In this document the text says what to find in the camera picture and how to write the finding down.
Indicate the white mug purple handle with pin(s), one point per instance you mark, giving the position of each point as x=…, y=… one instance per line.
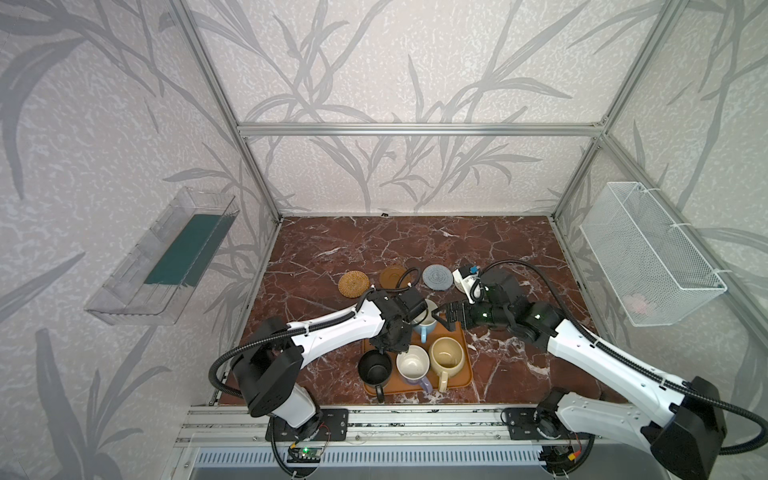
x=413, y=366

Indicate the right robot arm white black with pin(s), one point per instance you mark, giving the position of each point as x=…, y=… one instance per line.
x=683, y=432

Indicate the black mug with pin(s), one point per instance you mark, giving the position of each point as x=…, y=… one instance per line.
x=375, y=369

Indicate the clear plastic wall shelf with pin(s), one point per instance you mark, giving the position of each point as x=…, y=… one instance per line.
x=153, y=284

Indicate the green-lit circuit board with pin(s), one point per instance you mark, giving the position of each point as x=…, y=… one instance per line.
x=305, y=455

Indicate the aluminium cage frame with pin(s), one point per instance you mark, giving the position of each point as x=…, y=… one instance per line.
x=611, y=176

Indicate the grey-blue woven coaster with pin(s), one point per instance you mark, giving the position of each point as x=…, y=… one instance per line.
x=438, y=277

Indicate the light blue mug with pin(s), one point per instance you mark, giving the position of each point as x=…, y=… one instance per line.
x=425, y=323

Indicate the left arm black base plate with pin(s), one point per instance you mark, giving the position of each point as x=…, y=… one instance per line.
x=329, y=424

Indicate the orange-brown serving tray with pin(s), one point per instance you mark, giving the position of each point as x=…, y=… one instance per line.
x=397, y=385

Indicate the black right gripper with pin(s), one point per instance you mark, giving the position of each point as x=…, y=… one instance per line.
x=459, y=312

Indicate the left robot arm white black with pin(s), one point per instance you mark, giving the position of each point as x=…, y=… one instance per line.
x=267, y=367

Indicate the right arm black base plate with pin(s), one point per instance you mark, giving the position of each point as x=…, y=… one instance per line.
x=528, y=423

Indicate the woven rattan coaster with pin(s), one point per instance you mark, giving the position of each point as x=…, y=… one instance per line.
x=353, y=284

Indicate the beige yellow mug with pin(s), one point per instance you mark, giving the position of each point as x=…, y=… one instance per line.
x=447, y=358

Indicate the right wired circuit board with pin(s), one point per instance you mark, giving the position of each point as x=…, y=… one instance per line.
x=560, y=456

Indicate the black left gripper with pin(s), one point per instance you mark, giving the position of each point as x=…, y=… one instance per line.
x=391, y=335

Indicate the aluminium front rail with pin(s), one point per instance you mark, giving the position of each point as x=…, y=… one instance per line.
x=421, y=424

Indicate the white wire mesh basket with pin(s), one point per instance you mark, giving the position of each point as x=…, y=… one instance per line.
x=659, y=276

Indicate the dark wooden round coaster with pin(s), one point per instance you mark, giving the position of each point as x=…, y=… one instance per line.
x=394, y=276

